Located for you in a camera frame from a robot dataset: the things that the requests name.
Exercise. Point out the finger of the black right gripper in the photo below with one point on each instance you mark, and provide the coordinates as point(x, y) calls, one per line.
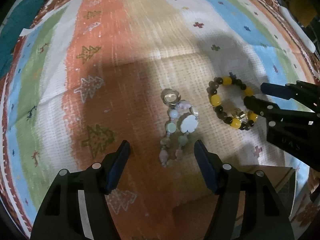
point(303, 92)
point(271, 112)

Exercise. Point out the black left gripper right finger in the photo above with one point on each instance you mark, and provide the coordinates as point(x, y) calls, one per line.
point(264, 215)

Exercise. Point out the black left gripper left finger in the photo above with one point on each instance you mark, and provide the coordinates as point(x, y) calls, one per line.
point(59, 214)

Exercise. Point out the brown cardboard jewelry box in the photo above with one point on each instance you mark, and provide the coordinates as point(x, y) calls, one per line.
point(283, 180)

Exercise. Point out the striped colourful bed cover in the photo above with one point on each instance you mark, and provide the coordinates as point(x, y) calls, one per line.
point(88, 74)

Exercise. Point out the teal towel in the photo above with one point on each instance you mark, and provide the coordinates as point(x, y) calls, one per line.
point(21, 17)

